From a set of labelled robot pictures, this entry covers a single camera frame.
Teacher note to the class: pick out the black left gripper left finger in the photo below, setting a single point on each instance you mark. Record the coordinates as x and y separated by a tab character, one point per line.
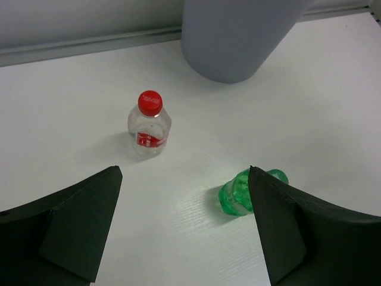
59	239

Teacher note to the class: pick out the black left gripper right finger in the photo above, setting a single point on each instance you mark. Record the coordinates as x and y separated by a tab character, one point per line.
308	241

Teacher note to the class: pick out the green bottle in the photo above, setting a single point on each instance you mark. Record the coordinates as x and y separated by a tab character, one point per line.
234	196

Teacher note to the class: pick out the red cap cola bottle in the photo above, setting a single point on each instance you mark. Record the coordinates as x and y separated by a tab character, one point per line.
149	125

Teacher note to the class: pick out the grey plastic waste bin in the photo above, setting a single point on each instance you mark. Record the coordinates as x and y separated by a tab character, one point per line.
228	41

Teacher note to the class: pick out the aluminium frame rail right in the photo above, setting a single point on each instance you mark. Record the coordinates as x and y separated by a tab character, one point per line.
88	45

